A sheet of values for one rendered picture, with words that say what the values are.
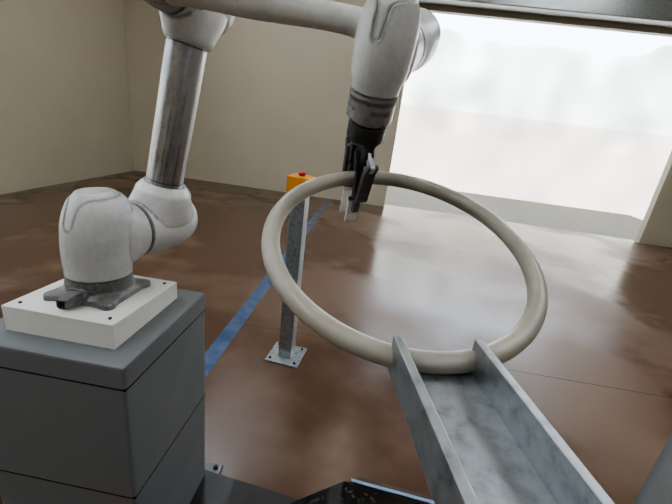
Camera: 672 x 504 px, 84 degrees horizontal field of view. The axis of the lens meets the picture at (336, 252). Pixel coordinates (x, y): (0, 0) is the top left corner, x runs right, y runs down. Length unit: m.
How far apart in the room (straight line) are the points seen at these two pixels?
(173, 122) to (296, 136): 5.79
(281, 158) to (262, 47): 1.79
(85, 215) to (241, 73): 6.25
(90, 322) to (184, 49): 0.69
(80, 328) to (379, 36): 0.89
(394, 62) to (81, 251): 0.81
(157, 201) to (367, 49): 0.72
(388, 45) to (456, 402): 0.53
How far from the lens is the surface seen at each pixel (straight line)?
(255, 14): 0.87
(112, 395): 1.04
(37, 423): 1.23
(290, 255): 2.00
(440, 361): 0.50
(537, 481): 0.45
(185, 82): 1.11
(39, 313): 1.11
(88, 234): 1.05
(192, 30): 1.09
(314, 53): 6.87
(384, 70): 0.68
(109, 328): 1.01
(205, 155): 7.44
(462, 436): 0.45
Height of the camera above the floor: 1.37
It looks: 20 degrees down
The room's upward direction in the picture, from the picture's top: 7 degrees clockwise
